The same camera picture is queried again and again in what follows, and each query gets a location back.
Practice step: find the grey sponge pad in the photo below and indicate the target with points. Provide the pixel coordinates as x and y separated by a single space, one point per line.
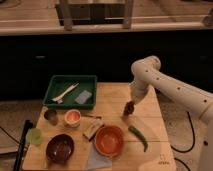
83 97

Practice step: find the small dark metal cup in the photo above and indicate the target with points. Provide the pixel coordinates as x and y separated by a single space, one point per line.
51 116

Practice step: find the orange bowl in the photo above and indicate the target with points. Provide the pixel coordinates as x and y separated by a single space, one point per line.
109 141

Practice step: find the light green cup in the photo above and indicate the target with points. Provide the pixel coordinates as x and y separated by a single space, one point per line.
34 137

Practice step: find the green plastic tray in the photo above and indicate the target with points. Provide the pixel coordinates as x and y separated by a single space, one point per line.
59 83

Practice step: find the dark thin stick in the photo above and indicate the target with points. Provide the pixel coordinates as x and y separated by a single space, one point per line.
91 116

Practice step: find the black bar stand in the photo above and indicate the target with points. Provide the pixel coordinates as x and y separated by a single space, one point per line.
27 125

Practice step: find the grey cloth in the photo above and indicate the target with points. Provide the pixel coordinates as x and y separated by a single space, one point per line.
96 160

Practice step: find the dark purple bowl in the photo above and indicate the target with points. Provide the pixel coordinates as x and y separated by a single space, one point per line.
60 148

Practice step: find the small wooden block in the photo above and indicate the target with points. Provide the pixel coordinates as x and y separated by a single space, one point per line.
92 129

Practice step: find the white plastic fork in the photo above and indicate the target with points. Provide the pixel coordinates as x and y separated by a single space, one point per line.
59 98

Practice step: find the wooden frame structure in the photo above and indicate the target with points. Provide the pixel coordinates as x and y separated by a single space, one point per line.
94 12

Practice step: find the green chili pepper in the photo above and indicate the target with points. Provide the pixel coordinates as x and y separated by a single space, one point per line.
139 135

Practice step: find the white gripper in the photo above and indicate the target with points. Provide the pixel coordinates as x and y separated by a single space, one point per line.
138 91

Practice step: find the dark purple grape bunch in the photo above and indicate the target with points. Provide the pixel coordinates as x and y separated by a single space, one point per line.
129 108

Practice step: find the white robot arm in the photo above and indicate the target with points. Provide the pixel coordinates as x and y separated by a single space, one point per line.
147 73

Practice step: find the white cup orange inside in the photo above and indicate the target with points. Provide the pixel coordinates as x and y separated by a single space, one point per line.
72 118

